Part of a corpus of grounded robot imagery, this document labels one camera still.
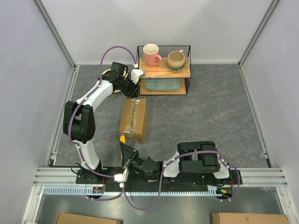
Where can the pink ceramic mug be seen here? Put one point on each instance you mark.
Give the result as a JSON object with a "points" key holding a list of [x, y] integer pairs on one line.
{"points": [[151, 55]]}

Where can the cardboard box bottom right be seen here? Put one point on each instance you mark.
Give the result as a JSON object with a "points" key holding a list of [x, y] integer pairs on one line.
{"points": [[248, 218]]}

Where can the teal rectangular ceramic tray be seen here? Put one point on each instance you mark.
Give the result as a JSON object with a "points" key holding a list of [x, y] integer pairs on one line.
{"points": [[163, 84]]}

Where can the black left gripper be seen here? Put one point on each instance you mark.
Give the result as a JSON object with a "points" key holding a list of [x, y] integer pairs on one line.
{"points": [[133, 92]]}

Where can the beige plate with bird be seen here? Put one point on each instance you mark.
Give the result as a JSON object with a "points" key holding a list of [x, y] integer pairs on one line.
{"points": [[106, 73]]}

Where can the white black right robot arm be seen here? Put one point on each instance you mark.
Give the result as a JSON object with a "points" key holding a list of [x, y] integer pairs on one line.
{"points": [[193, 161]]}

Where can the brown cardboard express box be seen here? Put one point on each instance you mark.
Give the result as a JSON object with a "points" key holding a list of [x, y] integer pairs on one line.
{"points": [[134, 121]]}

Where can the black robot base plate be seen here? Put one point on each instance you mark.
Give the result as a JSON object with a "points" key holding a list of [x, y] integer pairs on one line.
{"points": [[139, 183]]}

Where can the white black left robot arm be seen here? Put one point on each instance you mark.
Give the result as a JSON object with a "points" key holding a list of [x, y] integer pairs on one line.
{"points": [[79, 122]]}

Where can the yellow utility knife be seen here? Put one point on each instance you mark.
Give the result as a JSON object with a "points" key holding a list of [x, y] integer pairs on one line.
{"points": [[122, 138]]}

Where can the beige stoneware mug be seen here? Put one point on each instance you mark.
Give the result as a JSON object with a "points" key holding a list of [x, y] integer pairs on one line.
{"points": [[176, 61]]}

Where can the aluminium frame rail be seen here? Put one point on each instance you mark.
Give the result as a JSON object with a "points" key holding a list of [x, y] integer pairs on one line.
{"points": [[52, 28]]}

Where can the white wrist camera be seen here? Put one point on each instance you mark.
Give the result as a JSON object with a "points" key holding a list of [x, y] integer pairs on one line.
{"points": [[121, 178], [136, 75]]}

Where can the grey slotted cable duct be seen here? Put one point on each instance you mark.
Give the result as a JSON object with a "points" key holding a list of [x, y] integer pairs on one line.
{"points": [[92, 191]]}

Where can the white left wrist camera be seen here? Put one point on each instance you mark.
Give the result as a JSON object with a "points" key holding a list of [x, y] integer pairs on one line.
{"points": [[136, 75]]}

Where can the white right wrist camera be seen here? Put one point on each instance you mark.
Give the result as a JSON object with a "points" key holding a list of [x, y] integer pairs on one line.
{"points": [[121, 178]]}

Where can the cardboard box bottom left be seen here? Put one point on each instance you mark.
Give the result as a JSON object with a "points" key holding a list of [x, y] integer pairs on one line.
{"points": [[68, 218]]}

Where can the black wire wooden shelf rack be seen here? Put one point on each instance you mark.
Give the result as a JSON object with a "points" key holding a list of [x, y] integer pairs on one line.
{"points": [[161, 71]]}

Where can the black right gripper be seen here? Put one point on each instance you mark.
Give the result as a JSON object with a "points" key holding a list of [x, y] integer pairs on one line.
{"points": [[129, 154]]}

